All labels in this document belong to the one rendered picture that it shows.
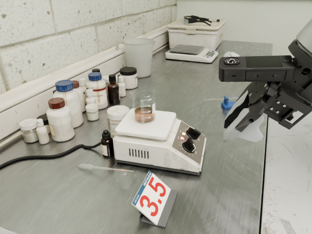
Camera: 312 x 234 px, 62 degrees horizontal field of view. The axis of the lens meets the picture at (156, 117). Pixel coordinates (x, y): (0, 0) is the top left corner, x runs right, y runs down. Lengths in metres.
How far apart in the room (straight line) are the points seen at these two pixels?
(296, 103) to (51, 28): 0.74
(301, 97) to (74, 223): 0.44
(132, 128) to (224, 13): 1.48
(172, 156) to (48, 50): 0.55
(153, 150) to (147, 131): 0.04
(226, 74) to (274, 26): 1.51
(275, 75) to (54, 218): 0.45
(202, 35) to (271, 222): 1.22
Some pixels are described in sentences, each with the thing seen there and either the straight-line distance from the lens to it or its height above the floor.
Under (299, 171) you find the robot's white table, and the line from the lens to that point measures 0.67.
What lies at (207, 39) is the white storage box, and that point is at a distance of 1.57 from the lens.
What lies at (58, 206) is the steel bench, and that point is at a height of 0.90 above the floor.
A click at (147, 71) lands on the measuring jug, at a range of 1.15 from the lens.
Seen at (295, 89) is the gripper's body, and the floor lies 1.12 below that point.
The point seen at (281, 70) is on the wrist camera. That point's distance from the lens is 0.44.
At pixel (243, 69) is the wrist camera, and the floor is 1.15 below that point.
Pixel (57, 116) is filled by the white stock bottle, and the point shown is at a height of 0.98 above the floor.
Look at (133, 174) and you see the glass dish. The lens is 0.58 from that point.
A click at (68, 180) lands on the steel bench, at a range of 0.60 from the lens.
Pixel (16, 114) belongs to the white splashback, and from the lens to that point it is 0.79.
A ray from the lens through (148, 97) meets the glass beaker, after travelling 0.56.
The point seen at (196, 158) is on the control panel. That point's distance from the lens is 0.57.
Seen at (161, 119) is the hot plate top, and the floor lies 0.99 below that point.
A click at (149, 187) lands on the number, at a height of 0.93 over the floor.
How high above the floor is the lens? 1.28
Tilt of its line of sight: 28 degrees down
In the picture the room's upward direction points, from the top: 1 degrees counter-clockwise
